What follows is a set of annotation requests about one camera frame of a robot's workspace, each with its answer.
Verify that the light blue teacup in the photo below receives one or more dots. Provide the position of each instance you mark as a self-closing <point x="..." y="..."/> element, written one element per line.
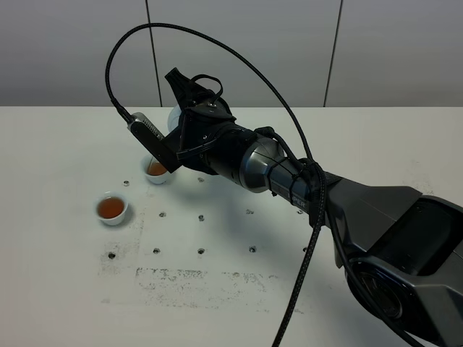
<point x="111" y="208"/>
<point x="155" y="172"/>

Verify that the far light blue teacup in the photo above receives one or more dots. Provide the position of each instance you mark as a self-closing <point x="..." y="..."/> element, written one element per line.
<point x="155" y="172"/>

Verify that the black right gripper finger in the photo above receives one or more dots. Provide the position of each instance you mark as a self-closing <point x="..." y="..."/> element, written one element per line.
<point x="181" y="87"/>

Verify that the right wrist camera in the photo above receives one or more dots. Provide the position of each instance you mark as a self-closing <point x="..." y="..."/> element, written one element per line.
<point x="163" y="148"/>

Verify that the light blue porcelain teapot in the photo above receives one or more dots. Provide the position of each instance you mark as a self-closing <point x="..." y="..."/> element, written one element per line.
<point x="173" y="118"/>

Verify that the near light blue teacup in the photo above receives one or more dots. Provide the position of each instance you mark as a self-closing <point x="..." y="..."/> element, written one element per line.
<point x="111" y="208"/>

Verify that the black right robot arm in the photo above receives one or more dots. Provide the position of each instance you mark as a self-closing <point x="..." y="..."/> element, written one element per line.
<point x="401" y="250"/>

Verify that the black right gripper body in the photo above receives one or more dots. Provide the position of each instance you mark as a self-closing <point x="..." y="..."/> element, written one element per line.
<point x="212" y="145"/>

